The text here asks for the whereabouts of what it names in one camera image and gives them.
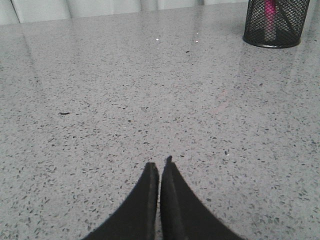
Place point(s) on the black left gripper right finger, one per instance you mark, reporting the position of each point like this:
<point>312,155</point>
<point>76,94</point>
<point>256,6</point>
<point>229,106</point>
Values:
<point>183,216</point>

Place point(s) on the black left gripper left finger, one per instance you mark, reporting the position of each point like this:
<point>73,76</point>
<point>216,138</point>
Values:
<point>135,218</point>

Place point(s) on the grey curtain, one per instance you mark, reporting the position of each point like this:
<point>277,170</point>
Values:
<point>29,11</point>

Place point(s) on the pink marker pen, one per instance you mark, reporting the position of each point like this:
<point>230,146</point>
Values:
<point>270,15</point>

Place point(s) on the black mesh pen holder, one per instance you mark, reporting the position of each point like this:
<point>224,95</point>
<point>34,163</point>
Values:
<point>289,23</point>

